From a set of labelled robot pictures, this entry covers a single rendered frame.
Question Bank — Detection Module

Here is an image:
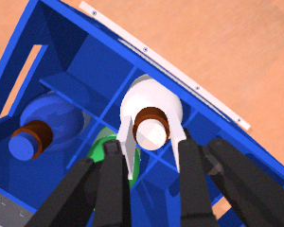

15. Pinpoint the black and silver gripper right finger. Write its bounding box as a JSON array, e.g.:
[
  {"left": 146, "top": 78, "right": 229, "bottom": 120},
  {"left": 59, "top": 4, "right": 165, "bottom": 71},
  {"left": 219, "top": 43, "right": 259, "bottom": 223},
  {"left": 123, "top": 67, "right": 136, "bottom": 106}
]
[{"left": 167, "top": 109, "right": 284, "bottom": 227}]

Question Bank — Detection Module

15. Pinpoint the blue plastic bottle crate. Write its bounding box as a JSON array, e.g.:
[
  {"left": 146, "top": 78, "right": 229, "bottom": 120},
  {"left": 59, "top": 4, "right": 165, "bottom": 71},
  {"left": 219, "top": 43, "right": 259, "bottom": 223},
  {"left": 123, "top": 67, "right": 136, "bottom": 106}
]
[{"left": 0, "top": 0, "right": 273, "bottom": 227}]

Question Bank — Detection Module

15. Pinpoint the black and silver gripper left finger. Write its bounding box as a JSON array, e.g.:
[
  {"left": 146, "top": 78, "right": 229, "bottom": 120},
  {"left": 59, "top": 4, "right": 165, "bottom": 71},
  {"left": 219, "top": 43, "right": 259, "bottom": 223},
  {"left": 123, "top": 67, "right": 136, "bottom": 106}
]
[{"left": 24, "top": 115, "right": 136, "bottom": 227}]

